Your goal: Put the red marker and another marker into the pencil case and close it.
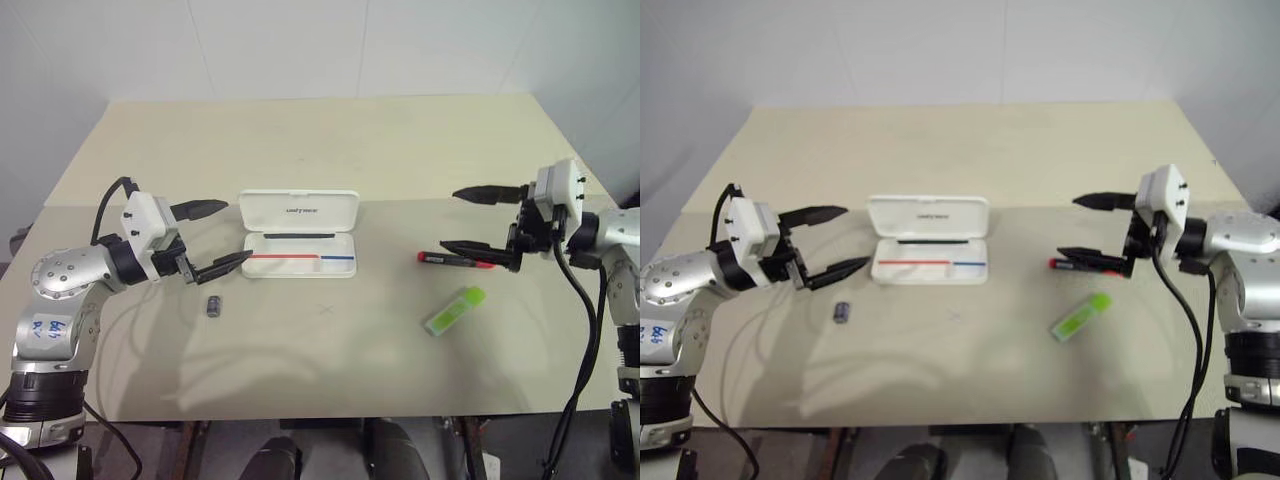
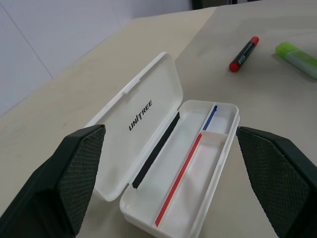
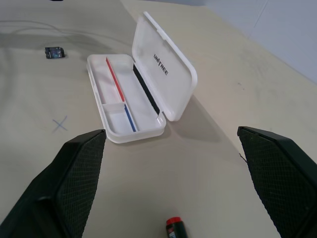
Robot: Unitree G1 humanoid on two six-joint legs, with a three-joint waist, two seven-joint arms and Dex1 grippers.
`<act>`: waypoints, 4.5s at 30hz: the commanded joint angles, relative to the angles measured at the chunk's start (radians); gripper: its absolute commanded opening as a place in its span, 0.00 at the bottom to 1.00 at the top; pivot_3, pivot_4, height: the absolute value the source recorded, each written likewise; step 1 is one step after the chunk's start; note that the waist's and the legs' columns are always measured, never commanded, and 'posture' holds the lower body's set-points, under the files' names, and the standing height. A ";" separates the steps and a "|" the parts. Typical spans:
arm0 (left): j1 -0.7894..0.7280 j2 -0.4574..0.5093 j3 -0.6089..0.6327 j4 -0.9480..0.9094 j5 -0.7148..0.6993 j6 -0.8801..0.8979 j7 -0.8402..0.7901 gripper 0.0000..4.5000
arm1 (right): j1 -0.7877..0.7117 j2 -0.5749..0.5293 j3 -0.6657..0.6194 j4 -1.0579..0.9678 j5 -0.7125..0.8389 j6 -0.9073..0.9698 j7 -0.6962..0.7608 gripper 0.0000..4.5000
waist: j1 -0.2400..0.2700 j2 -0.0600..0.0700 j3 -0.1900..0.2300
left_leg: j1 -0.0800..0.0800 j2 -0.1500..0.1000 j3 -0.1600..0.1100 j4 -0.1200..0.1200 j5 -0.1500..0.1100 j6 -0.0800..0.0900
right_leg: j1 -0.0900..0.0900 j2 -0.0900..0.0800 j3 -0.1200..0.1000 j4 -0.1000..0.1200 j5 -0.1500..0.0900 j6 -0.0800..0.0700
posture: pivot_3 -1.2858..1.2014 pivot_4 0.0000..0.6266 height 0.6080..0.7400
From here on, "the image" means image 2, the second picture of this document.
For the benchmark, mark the black marker with red caps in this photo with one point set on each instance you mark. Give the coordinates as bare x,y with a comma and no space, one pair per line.
244,54

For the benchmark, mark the white plastic pencil case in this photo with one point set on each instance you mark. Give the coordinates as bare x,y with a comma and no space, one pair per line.
158,158

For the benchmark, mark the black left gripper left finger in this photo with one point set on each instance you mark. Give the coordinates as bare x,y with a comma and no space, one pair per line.
49,183

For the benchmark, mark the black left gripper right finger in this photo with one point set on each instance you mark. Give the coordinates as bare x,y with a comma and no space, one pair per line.
280,183

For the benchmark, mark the green eraser block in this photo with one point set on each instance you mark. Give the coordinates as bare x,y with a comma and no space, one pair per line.
299,60

